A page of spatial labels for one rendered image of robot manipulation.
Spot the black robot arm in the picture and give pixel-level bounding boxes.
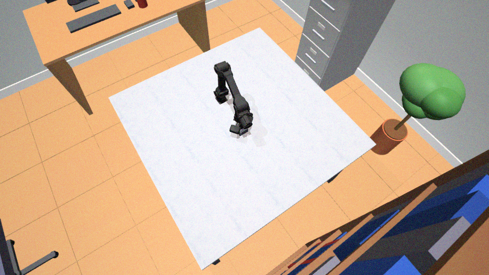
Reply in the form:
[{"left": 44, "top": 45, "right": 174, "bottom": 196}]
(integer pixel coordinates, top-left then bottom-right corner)
[{"left": 213, "top": 61, "right": 253, "bottom": 129}]

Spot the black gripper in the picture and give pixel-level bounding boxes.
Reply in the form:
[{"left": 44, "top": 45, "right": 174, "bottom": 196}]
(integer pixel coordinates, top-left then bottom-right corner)
[{"left": 229, "top": 114, "right": 241, "bottom": 134}]

